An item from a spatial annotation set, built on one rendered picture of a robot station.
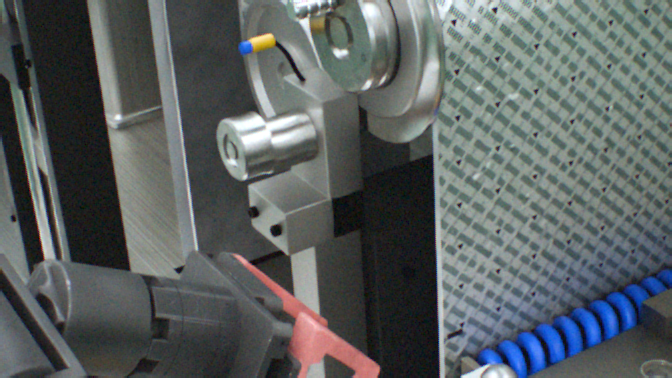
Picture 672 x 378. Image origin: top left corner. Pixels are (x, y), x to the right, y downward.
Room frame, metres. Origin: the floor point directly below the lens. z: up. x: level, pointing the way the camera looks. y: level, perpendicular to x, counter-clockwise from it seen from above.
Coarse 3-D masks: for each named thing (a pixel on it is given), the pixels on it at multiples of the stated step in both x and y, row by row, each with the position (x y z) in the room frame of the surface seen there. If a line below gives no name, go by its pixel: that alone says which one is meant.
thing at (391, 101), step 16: (400, 0) 0.69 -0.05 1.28; (400, 16) 0.69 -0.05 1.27; (400, 32) 0.69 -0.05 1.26; (416, 32) 0.68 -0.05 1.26; (416, 48) 0.68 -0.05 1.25; (400, 64) 0.69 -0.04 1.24; (416, 64) 0.68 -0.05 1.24; (400, 80) 0.69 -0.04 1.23; (416, 80) 0.68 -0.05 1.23; (368, 96) 0.72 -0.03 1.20; (384, 96) 0.71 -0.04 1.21; (400, 96) 0.69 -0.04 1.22; (384, 112) 0.71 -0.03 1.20; (400, 112) 0.69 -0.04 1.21
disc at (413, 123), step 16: (416, 0) 0.68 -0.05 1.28; (432, 0) 0.67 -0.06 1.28; (416, 16) 0.68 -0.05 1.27; (432, 16) 0.67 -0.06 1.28; (432, 32) 0.67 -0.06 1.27; (432, 48) 0.67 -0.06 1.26; (432, 64) 0.67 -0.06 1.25; (432, 80) 0.67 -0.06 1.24; (416, 96) 0.68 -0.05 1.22; (432, 96) 0.67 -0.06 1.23; (368, 112) 0.73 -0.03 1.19; (416, 112) 0.68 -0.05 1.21; (432, 112) 0.67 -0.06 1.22; (368, 128) 0.73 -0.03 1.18; (384, 128) 0.71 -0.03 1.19; (400, 128) 0.70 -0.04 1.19; (416, 128) 0.68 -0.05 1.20
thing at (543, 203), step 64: (640, 64) 0.75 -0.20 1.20; (448, 128) 0.68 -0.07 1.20; (512, 128) 0.70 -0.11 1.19; (576, 128) 0.73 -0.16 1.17; (640, 128) 0.75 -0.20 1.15; (448, 192) 0.68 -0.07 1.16; (512, 192) 0.70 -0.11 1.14; (576, 192) 0.73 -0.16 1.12; (640, 192) 0.76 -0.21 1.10; (448, 256) 0.68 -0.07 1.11; (512, 256) 0.70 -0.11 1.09; (576, 256) 0.73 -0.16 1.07; (640, 256) 0.76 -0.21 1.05; (448, 320) 0.68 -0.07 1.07; (512, 320) 0.70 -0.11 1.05
